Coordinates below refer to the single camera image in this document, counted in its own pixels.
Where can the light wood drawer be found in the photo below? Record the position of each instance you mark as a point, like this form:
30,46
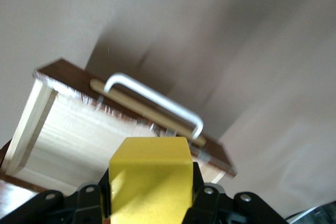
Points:
78,140

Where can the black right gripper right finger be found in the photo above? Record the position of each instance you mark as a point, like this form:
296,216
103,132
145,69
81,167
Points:
231,211

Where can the yellow wooden block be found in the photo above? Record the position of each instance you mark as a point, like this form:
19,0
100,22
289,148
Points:
149,182

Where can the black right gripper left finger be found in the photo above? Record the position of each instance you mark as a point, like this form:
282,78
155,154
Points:
65,208

